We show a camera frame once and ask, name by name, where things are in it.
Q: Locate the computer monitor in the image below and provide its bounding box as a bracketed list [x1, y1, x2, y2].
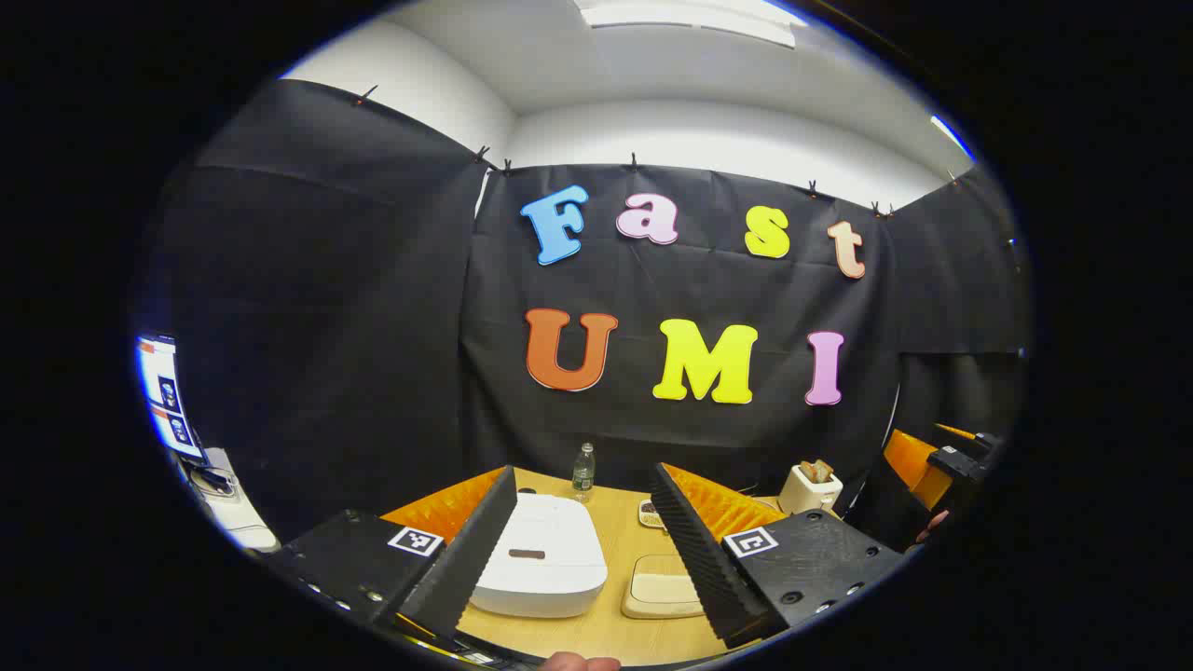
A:
[137, 334, 208, 464]

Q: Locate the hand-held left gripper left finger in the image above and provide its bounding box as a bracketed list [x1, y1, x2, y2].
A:
[264, 464, 519, 651]

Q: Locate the white toaster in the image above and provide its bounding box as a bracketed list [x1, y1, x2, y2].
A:
[778, 459, 844, 516]

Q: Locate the black backdrop cloth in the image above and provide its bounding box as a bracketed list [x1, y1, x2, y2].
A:
[149, 79, 1031, 553]

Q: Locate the long ceiling light panel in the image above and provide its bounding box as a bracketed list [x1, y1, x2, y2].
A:
[573, 0, 798, 49]

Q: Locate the clear box of rice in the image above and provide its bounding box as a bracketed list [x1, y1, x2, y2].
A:
[622, 555, 706, 620]

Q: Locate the white rice cooker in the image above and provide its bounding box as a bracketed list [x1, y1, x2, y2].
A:
[469, 491, 609, 619]

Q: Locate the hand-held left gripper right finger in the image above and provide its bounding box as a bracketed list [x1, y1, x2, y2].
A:
[649, 461, 907, 651]

